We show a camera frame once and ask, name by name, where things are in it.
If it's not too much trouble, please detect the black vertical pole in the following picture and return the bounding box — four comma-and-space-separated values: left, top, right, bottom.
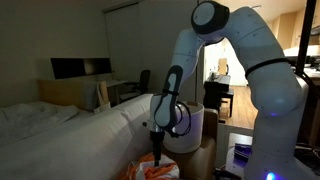
295, 0, 318, 76

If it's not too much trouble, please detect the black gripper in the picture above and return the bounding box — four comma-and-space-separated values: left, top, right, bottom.
149, 129, 165, 167

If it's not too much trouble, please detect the white closet door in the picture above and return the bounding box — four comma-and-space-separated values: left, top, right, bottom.
103, 0, 201, 104

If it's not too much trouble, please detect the dark side table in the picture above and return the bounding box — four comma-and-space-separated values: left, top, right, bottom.
223, 132, 254, 180

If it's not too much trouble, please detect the dark dining table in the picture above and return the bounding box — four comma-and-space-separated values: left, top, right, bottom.
203, 73, 235, 118

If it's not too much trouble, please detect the purple lit control device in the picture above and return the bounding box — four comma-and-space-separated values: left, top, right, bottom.
233, 143, 253, 165

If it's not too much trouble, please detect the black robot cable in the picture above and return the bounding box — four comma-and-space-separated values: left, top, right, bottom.
165, 99, 193, 139

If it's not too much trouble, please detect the white desk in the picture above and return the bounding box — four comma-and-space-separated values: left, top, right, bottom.
99, 79, 129, 105

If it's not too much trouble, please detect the white round fabric bag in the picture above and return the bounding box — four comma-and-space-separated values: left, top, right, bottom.
162, 101, 205, 154

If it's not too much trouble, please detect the wooden bed headboard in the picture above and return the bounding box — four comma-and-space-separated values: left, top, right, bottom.
36, 79, 101, 111

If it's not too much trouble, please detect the black office chair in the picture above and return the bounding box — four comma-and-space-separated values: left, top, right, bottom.
119, 69, 152, 103

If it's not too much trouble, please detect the white kitchen counter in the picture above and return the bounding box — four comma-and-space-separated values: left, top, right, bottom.
283, 44, 320, 58

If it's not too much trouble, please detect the crumpled white duvet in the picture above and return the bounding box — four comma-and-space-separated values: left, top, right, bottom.
0, 101, 81, 148

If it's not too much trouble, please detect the white bed mattress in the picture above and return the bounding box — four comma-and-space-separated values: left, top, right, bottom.
0, 93, 161, 180

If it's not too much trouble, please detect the orange white striped towel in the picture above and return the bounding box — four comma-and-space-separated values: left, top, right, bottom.
124, 152, 181, 180

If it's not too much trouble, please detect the black monitor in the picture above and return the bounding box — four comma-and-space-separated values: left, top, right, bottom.
50, 57, 113, 80

